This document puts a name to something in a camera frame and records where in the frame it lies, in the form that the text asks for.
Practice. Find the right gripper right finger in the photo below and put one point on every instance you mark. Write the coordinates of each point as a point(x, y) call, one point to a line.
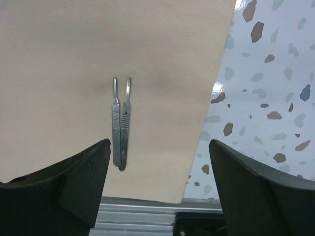
point(258, 200)

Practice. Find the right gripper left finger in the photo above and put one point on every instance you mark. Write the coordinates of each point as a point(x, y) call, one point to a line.
point(60, 200)

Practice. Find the steel scalpel handle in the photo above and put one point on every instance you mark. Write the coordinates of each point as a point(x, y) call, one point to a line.
point(116, 126)
point(125, 126)

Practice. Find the beige surgical wrap cloth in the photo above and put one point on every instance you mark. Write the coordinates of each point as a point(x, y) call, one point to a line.
point(59, 61)

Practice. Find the aluminium mounting rail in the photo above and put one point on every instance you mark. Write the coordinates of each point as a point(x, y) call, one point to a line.
point(131, 217)

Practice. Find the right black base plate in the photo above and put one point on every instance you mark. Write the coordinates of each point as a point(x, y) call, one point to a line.
point(199, 224)

